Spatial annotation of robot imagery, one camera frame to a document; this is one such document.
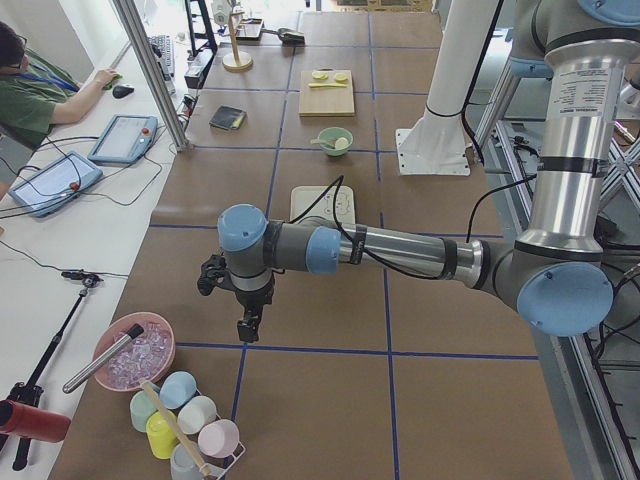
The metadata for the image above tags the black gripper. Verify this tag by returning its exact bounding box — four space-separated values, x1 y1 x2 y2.
197 254 275 343

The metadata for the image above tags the pink ice bowl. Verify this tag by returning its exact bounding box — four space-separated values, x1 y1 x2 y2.
94 312 176 392

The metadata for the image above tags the mint green bowl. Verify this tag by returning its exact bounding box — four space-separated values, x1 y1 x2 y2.
317 127 354 157

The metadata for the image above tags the blue cup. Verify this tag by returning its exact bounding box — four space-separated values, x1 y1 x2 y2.
159 371 197 410

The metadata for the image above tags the white cup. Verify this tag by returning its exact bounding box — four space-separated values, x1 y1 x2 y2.
177 395 217 435

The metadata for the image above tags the steel muddler rod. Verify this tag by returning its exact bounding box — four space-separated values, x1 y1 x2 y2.
62 323 144 394

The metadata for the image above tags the pink cup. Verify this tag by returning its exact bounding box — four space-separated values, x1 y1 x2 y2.
198 419 240 458

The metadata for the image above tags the mint green cup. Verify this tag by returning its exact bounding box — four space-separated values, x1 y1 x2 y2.
129 390 157 433

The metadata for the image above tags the yellow cup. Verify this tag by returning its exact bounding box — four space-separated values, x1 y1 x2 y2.
145 411 179 460

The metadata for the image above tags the white bear print tray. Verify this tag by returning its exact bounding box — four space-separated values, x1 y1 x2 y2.
290 186 356 224

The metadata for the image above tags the grey cup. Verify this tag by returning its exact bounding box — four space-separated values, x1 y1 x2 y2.
170 444 204 480

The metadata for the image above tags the yellow sponge under cloth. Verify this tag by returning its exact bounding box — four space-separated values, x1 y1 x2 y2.
231 113 246 130

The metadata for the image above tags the far blue teach pendant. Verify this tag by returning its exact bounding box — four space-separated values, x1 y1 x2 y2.
87 114 158 165

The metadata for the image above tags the blue teach pendant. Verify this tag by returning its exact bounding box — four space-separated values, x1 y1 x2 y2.
8 151 103 217
87 114 158 165

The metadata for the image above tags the black tripod stick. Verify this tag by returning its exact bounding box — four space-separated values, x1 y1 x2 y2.
1 270 106 471

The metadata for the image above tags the wooden cutting board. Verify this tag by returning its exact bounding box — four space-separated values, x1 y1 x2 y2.
298 70 355 117

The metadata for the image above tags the near blue teach pendant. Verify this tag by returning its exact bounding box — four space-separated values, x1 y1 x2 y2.
8 151 103 217

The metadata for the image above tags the red bottle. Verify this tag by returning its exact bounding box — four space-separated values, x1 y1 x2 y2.
1 399 71 443

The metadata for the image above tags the yellow plastic knife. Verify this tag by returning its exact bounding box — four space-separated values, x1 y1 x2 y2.
307 82 348 89

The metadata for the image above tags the wooden mug tree stand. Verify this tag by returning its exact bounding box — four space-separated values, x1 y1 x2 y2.
222 11 253 73

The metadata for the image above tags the upper lemon slice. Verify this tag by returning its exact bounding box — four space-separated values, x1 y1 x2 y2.
333 72 348 84

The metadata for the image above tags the black computer mouse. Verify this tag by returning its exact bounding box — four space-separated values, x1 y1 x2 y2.
112 84 135 99

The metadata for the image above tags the metal scoop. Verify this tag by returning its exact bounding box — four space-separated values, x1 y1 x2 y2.
261 28 305 46

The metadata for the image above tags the black keyboard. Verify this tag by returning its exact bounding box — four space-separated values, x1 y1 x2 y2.
148 35 175 79

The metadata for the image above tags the seated person green shirt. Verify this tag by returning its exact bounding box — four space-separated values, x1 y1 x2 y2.
1 23 119 148

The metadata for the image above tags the wooden rack handle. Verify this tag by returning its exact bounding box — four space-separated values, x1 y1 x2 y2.
140 380 213 478

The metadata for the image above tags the white wire cup rack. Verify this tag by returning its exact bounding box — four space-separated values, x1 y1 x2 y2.
188 391 246 479

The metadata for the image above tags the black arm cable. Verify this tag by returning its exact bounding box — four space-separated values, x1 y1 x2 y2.
287 0 539 281

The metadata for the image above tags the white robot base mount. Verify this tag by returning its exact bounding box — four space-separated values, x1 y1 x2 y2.
396 0 501 176

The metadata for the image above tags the aluminium frame post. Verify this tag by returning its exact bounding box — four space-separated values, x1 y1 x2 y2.
112 0 190 152

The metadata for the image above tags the black tray frame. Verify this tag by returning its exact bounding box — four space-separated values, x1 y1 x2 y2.
235 18 264 41

